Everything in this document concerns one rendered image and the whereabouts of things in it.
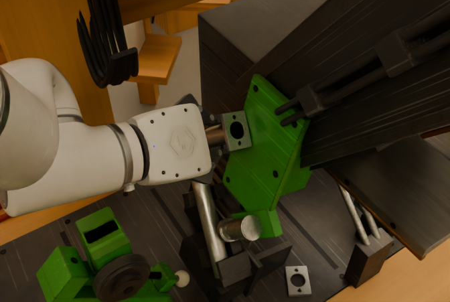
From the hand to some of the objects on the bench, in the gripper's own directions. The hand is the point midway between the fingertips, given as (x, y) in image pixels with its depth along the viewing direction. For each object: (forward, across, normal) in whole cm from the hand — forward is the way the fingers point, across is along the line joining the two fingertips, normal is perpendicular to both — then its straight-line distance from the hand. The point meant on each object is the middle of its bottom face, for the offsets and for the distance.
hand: (225, 133), depth 71 cm
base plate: (+22, +17, -18) cm, 34 cm away
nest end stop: (+3, +26, -12) cm, 29 cm away
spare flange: (+14, +29, -8) cm, 33 cm away
